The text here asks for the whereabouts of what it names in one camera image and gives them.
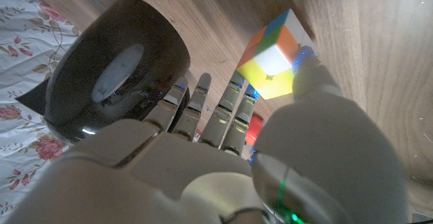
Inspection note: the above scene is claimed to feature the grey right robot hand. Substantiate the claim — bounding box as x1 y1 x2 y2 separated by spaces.
0 46 412 224

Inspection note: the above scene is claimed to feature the multicoloured rubiks cube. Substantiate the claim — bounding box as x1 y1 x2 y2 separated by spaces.
235 8 315 100

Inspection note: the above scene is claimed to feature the red ball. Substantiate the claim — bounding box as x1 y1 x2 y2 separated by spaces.
244 114 265 147

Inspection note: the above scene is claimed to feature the black electric kettle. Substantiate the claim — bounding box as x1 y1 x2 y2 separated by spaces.
15 0 191 143

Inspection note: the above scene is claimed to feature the floral print backdrop cloth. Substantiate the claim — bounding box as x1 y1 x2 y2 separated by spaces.
0 0 84 218

